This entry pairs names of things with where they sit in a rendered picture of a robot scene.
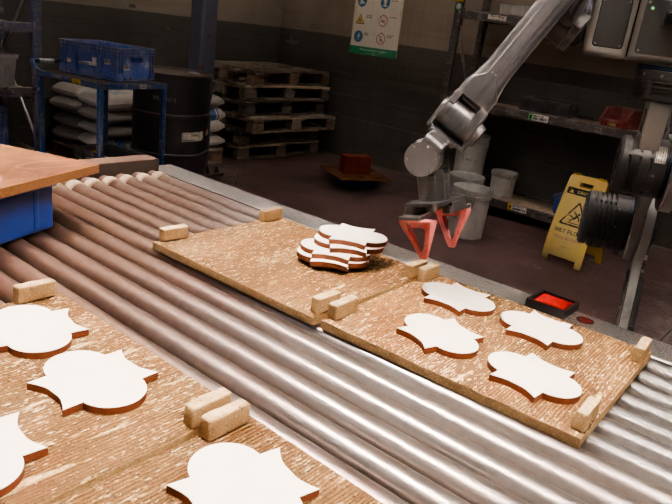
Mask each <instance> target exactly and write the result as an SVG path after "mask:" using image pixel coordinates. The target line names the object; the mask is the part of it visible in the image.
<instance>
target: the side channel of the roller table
mask: <svg viewBox="0 0 672 504"><path fill-rule="evenodd" d="M80 161H85V162H90V163H95V164H99V173H96V174H92V175H89V176H85V177H90V178H96V179H98V178H99V177H100V176H102V175H106V176H112V177H115V176H116V175H118V174H120V173H122V174H128V175H132V174H133V173H134V172H140V173H146V174H147V173H148V172H149V171H151V170H154V171H159V159H158V158H155V157H152V156H149V155H134V156H120V157H107V158H94V159H81V160H80Z"/></svg>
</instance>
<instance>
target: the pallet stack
mask: <svg viewBox="0 0 672 504"><path fill-rule="evenodd" d="M214 68H219V73H214V77H213V82H214V87H213V93H216V94H213V93H212V94H213V95H216V96H219V97H220V98H221V99H223V100H224V104H222V105H220V106H218V108H220V109H221V110H222V111H223V112H224V113H225V114H226V115H225V117H224V118H222V119H221V120H219V121H220V122H222V123H223V124H224V125H225V128H223V129H221V130H219V131H217V132H212V133H214V134H216V135H218V136H220V137H221V138H223V139H224V140H225V143H222V144H220V145H217V146H220V147H223V153H233V154H232V155H233V157H232V159H233V160H236V161H240V160H254V159H266V158H276V157H285V156H296V155H305V154H312V153H317V151H318V144H317V143H318V142H319V140H317V137H318V130H334V126H335V119H336V116H332V115H328V114H324V113H323V109H324V101H329V94H328V92H327V91H330V90H329V89H330V87H326V86H328V85H329V76H330V72H326V71H321V70H315V69H307V68H304V67H298V66H292V65H285V64H281V63H275V62H252V61H222V60H214ZM248 68H251V69H248ZM306 73H307V74H314V75H316V76H315V82H316V83H306V82H301V81H306ZM279 74H284V75H283V78H277V77H274V76H280V75H279ZM308 89H313V90H315V94H314V97H315V98H312V97H307V96H308V95H307V94H308ZM302 103H310V108H309V109H310V110H307V109H302V108H301V106H302ZM306 119H320V124H316V123H312V122H308V121H305V120H306ZM301 131H304V136H302V135H301V136H298V135H297V134H296V132H301ZM305 143H306V145H305V147H304V151H295V152H286V148H291V147H297V144H305ZM227 147H228V148H227ZM268 149H270V154H264V155H253V156H249V151H256V150H268Z"/></svg>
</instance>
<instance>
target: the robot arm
mask: <svg viewBox="0 0 672 504"><path fill-rule="evenodd" d="M588 4H589V0H536V1H535V3H534V4H533V5H532V6H531V8H530V9H529V10H528V11H527V13H526V14H525V15H524V16H523V17H522V19H521V20H520V21H519V22H518V24H517V25H516V26H515V27H514V29H513V30H512V31H511V32H510V33H509V35H508V36H507V37H506V38H505V40H504V41H503V42H502V43H501V44H500V46H499V47H498V48H497V49H496V51H495V52H494V53H493V54H492V56H491V57H490V58H489V59H488V60H487V61H486V62H485V63H484V64H483V65H482V66H481V67H480V68H479V69H478V70H477V71H476V72H474V73H473V74H472V75H471V76H469V77H467V78H466V80H465V81H464V82H463V83H462V85H461V86H460V87H459V88H458V89H457V90H456V91H455V92H454V93H453V94H452V96H451V97H450V98H449V97H447V98H446V99H444V100H443V102H442V103H441V104H440V105H439V107H438V108H437V109H436V111H435V112H434V113H433V114H432V116H431V117H430V118H429V119H428V121H427V122H426V124H427V125H428V126H429V127H430V129H429V131H430V132H429V133H428V134H427V135H426V136H425V137H424V138H421V139H419V140H416V141H415V143H413V144H411V145H410V146H409V147H408V148H407V149H406V151H405V154H404V165H405V167H406V169H407V170H408V171H409V172H410V173H411V174H412V175H414V176H417V183H418V198H419V199H416V200H413V201H410V202H406V203H405V206H404V215H401V216H399V225H400V226H401V228H402V229H403V231H404V232H405V234H406V235H407V237H408V238H409V240H410V241H411V243H412V245H413V247H414V249H415V251H416V253H417V255H418V257H419V258H420V259H422V260H427V259H428V255H429V252H430V248H431V244H432V240H433V236H434V232H435V228H436V224H437V220H429V219H426V218H425V216H422V215H423V214H426V213H429V212H435V213H436V215H437V218H438V221H439V224H440V227H441V229H442V232H443V235H444V238H445V240H446V243H447V245H448V247H453V248H454V247H456V244H457V242H458V239H459V236H460V234H461V231H462V229H463V227H464V225H465V223H466V220H467V218H468V216H469V214H470V212H471V204H466V200H465V198H464V195H463V194H451V189H450V172H449V154H448V146H449V147H450V148H451V149H452V148H456V149H458V150H459V151H460V152H461V153H462V152H463V151H465V149H466V148H467V147H468V146H470V147H472V146H473V145H474V144H475V143H476V142H477V141H478V139H479V138H480V137H481V136H482V135H483V133H484V132H485V131H486V128H485V127H484V125H482V123H483V122H484V121H485V119H486V118H487V117H488V113H489V112H490V110H491V109H492V108H493V107H494V106H495V104H496V103H497V100H498V98H499V96H500V94H501V93H502V91H503V89H504V87H505V86H506V84H507V83H508V81H509V80H510V79H511V77H512V76H513V75H514V74H515V73H516V71H517V70H518V69H519V68H520V66H521V65H522V64H523V63H524V62H525V60H526V59H527V58H528V57H529V56H530V54H531V53H532V52H533V51H534V50H535V48H536V47H537V46H538V45H539V44H540V42H541V41H544V42H549V43H550V44H549V45H550V46H551V47H552V48H553V49H556V48H557V47H558V48H559V49H560V50H561V51H563V52H564V50H565V49H566V48H567V47H568V46H569V45H572V46H577V45H578V44H579V43H580V40H581V34H582V30H583V28H584V27H585V25H586V24H587V23H588V21H589V20H590V18H591V16H590V15H588V14H587V9H588ZM574 40H575V41H574ZM573 42H574V43H573ZM463 98H465V99H466V100H467V101H468V102H470V103H471V104H472V105H473V106H475V107H476V108H477V109H478V110H479V111H478V112H477V111H476V110H474V109H473V108H472V107H471V106H469V105H468V104H467V103H466V102H464V101H463V100H462V99H463ZM446 216H459V220H458V223H457V226H456V229H455V232H454V235H453V238H452V239H451V236H450V232H449V228H448V223H447V217H446ZM412 227H413V228H422V229H424V230H425V240H424V248H423V251H422V249H421V247H420V245H419V242H418V240H417V238H416V235H415V233H414V231H413V228H412Z"/></svg>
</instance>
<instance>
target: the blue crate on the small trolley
mask: <svg viewBox="0 0 672 504"><path fill-rule="evenodd" d="M59 39H60V41H59V42H60V50H59V51H60V56H59V57H61V62H59V70H61V71H62V72H65V73H70V74H75V75H80V76H85V77H90V78H95V79H100V80H105V81H111V82H116V83H124V82H152V80H155V73H154V72H153V68H154V62H155V61H154V56H155V55H154V53H155V52H154V50H156V49H151V48H145V47H139V46H133V45H128V44H122V43H116V42H110V41H103V40H92V39H71V38H59Z"/></svg>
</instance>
